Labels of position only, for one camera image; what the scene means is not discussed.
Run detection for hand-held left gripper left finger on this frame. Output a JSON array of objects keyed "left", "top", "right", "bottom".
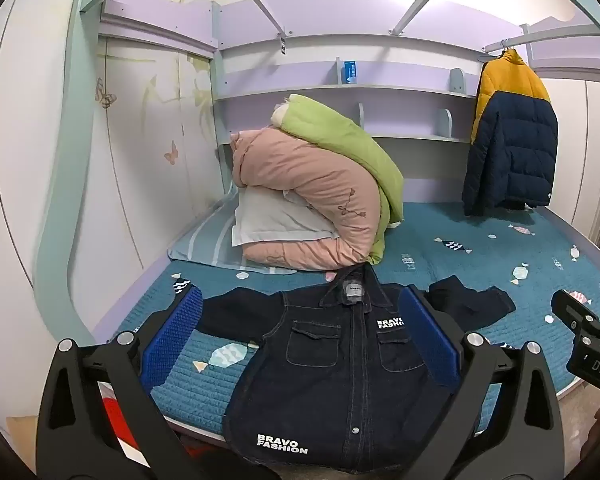
[{"left": 35, "top": 286, "right": 204, "bottom": 480}]

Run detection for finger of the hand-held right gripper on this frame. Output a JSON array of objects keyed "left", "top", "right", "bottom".
[{"left": 551, "top": 290, "right": 600, "bottom": 345}]

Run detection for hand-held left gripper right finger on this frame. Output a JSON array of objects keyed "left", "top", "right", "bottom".
[{"left": 399, "top": 285, "right": 566, "bottom": 480}]

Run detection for dark denim jacket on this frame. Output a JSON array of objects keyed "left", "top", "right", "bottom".
[{"left": 197, "top": 264, "right": 517, "bottom": 476}]

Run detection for teal quilted bed mat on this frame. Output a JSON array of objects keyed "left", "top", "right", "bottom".
[{"left": 94, "top": 200, "right": 600, "bottom": 436}]

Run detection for light blue striped sheet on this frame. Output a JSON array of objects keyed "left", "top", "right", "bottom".
[{"left": 167, "top": 192, "right": 301, "bottom": 276}]

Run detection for white pillow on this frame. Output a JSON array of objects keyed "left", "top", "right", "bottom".
[{"left": 231, "top": 187, "right": 341, "bottom": 248}]

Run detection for yellow and navy puffer jacket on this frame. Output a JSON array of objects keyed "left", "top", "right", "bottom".
[{"left": 461, "top": 49, "right": 559, "bottom": 217}]

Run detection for pink quilt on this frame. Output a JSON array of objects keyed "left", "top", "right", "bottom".
[{"left": 230, "top": 127, "right": 383, "bottom": 273}]

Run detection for green quilt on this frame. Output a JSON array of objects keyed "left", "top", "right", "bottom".
[{"left": 272, "top": 94, "right": 406, "bottom": 266}]

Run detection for teal bed frame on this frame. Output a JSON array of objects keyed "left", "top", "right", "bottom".
[{"left": 37, "top": 0, "right": 600, "bottom": 348}]

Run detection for purple wall shelf unit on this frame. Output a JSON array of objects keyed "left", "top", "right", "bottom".
[{"left": 212, "top": 0, "right": 486, "bottom": 147}]

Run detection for white clothes rail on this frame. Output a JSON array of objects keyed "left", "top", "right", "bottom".
[{"left": 484, "top": 22, "right": 600, "bottom": 57}]

